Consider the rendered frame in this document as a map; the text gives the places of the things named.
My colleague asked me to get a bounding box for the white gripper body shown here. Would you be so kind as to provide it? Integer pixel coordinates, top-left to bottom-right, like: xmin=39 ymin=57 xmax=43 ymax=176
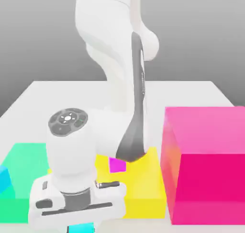
xmin=28 ymin=186 xmax=127 ymax=229

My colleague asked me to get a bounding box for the small cyan cube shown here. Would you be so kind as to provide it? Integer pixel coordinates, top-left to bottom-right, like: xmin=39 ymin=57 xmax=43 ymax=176
xmin=67 ymin=222 xmax=96 ymax=233

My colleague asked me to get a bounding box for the small magenta cube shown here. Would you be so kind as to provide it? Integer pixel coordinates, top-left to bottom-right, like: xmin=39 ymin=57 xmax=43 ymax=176
xmin=108 ymin=157 xmax=127 ymax=174

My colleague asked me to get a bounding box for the small blue cube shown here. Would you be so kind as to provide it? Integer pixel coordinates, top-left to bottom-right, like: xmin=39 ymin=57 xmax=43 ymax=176
xmin=0 ymin=165 xmax=12 ymax=194

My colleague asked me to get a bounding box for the large yellow box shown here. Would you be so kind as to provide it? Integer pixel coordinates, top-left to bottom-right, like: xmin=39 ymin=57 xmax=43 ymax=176
xmin=47 ymin=146 xmax=167 ymax=220

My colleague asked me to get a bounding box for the large green box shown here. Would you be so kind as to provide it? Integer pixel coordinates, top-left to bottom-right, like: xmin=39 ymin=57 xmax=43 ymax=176
xmin=0 ymin=142 xmax=49 ymax=224

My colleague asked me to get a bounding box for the large pink box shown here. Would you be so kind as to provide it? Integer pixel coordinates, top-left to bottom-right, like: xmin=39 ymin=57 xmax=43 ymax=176
xmin=160 ymin=106 xmax=245 ymax=225

